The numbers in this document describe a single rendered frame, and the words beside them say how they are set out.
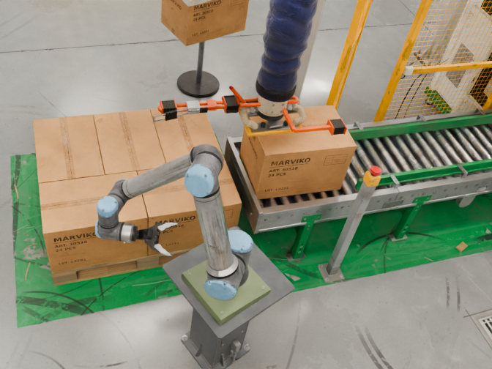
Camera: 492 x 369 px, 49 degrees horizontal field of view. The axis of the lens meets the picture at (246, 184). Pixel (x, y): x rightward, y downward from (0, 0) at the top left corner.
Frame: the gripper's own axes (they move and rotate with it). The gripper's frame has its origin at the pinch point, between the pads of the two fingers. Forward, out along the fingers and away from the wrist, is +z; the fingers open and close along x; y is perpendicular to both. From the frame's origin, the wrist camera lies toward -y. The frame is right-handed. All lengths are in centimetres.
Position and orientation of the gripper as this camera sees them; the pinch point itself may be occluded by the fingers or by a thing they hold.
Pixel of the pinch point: (175, 239)
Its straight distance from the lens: 253.5
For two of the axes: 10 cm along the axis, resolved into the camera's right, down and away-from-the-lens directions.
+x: -1.5, 9.7, -2.1
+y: -0.3, 2.1, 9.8
